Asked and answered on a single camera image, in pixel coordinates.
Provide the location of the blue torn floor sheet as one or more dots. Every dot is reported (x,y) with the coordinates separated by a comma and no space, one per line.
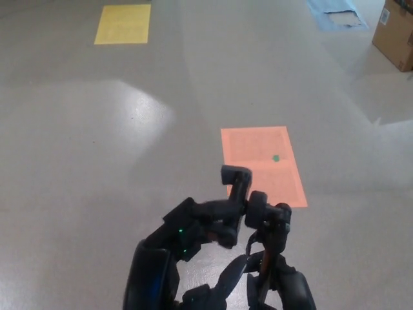
(317,13)

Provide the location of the small green dot sticker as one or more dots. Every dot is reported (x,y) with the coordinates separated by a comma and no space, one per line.
(276,158)

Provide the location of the black telescopic phone stand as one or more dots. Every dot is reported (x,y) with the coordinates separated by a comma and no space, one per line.
(269,239)

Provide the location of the brown cardboard box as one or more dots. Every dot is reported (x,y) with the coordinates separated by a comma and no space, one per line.
(396,38)

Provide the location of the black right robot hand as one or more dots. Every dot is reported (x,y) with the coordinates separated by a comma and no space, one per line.
(293,287)

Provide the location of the orange paper sheet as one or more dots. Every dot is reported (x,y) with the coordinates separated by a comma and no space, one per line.
(284,181)

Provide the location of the yellow paper sheet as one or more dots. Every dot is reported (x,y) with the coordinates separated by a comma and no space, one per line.
(123,24)

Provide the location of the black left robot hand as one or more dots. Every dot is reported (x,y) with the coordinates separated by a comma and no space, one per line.
(148,274)

